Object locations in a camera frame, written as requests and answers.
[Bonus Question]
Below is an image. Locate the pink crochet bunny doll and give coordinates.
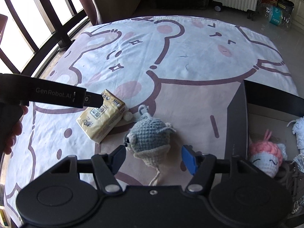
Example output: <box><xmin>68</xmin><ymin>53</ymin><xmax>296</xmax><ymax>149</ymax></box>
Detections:
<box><xmin>248</xmin><ymin>129</ymin><xmax>287</xmax><ymax>178</ymax></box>

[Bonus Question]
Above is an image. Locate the blue white twisted rope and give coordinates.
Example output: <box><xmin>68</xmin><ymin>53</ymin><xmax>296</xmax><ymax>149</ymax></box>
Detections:
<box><xmin>278</xmin><ymin>152</ymin><xmax>304</xmax><ymax>215</ymax></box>

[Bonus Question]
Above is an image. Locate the light blue yarn bundle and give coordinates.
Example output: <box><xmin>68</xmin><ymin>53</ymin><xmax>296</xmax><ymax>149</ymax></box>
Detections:
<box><xmin>287</xmin><ymin>117</ymin><xmax>304</xmax><ymax>154</ymax></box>

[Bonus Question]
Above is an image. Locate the person left hand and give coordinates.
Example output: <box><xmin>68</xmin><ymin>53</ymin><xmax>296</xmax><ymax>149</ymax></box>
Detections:
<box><xmin>1</xmin><ymin>104</ymin><xmax>28</xmax><ymax>154</ymax></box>

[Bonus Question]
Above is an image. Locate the yellow tissue pack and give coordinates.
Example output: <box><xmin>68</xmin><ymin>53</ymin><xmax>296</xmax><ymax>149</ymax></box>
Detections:
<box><xmin>76</xmin><ymin>89</ymin><xmax>127</xmax><ymax>144</ymax></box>

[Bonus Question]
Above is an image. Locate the grey crochet mouse toy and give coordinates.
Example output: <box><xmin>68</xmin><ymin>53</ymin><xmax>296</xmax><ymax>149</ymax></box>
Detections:
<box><xmin>124</xmin><ymin>104</ymin><xmax>176</xmax><ymax>186</ymax></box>

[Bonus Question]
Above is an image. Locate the black window railing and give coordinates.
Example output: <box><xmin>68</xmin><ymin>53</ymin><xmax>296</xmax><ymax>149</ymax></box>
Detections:
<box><xmin>1</xmin><ymin>0</ymin><xmax>90</xmax><ymax>75</ymax></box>

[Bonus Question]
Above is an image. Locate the black cardboard box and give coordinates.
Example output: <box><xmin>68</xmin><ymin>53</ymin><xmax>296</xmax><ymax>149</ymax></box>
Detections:
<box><xmin>226</xmin><ymin>79</ymin><xmax>304</xmax><ymax>221</ymax></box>

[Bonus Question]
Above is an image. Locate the cartoon bear bed sheet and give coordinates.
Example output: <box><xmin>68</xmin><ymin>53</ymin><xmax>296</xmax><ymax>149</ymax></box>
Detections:
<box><xmin>4</xmin><ymin>16</ymin><xmax>297</xmax><ymax>226</ymax></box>

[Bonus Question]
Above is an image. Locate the large clear water bottle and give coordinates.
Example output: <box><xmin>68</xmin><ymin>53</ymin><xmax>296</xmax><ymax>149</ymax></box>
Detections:
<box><xmin>259</xmin><ymin>3</ymin><xmax>292</xmax><ymax>29</ymax></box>

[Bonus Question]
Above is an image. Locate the black bin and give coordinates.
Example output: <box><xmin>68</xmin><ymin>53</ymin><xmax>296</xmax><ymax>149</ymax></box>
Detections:
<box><xmin>277</xmin><ymin>0</ymin><xmax>294</xmax><ymax>14</ymax></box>

